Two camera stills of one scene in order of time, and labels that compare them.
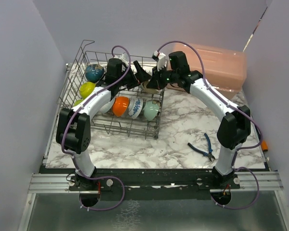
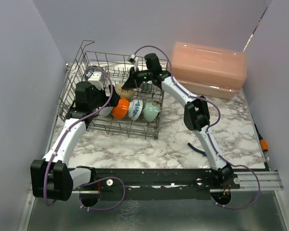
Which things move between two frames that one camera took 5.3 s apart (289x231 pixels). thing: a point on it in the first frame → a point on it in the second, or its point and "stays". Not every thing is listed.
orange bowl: [120, 105] stays
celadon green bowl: [151, 110] stays
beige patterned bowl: [143, 86] → [127, 94]
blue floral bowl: [135, 107] stays
